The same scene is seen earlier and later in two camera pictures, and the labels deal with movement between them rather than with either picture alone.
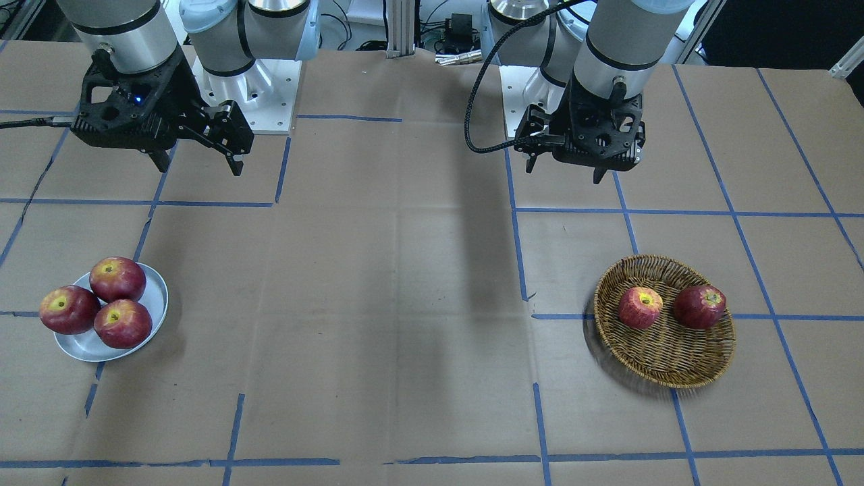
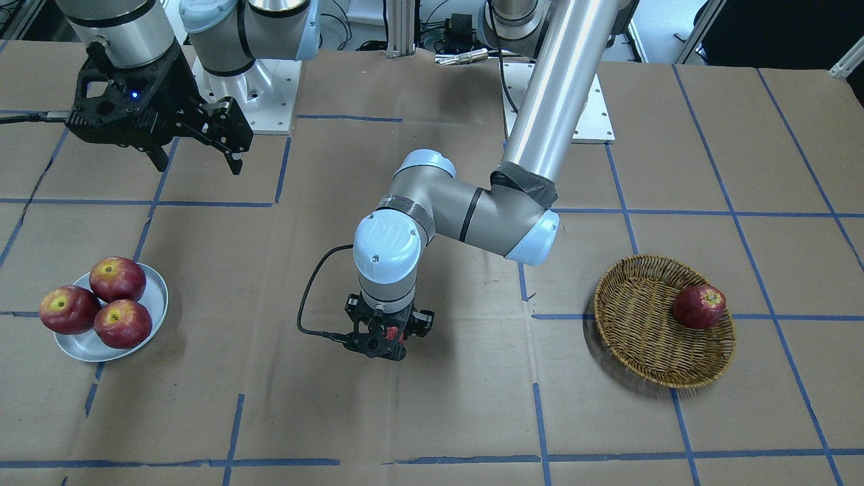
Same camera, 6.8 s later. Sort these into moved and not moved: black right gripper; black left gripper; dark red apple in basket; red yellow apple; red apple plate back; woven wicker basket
Moved: red yellow apple; black left gripper
Not moved: red apple plate back; woven wicker basket; black right gripper; dark red apple in basket
